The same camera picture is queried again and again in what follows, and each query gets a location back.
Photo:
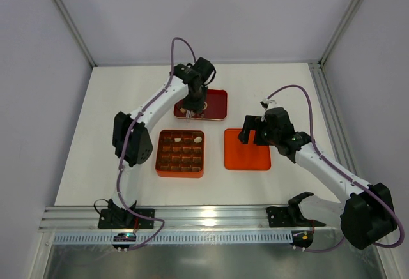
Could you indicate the slotted cable duct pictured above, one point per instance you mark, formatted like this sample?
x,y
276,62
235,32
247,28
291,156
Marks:
x,y
175,237

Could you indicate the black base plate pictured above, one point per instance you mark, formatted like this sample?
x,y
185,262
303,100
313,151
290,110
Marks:
x,y
145,217
278,217

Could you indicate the left aluminium frame post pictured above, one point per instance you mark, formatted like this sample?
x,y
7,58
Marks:
x,y
72,28

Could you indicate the aluminium mounting rail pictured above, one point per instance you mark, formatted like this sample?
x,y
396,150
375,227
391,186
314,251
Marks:
x,y
83,218

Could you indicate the dark red metal tray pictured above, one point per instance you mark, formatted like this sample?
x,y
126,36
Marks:
x,y
217,107

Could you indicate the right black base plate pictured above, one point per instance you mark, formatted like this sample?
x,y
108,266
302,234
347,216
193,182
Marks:
x,y
278,217

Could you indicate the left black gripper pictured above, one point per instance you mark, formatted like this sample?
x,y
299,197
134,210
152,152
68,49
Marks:
x,y
194,104

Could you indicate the orange compartment box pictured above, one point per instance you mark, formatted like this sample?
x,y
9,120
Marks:
x,y
185,159

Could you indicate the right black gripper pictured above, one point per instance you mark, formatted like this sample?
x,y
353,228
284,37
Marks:
x,y
254,130

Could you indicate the right aluminium frame post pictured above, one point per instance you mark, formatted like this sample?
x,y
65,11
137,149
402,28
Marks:
x,y
346,19

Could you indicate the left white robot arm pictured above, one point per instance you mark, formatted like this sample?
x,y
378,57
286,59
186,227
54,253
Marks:
x,y
131,133

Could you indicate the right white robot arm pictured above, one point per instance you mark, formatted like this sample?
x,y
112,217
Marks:
x,y
365,212

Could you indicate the aluminium frame post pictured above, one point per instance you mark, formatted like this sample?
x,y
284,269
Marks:
x,y
72,28
346,19

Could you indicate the orange box lid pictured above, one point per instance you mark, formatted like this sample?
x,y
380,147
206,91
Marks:
x,y
245,157

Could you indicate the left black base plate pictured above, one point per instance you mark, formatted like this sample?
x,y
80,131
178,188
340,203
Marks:
x,y
145,217

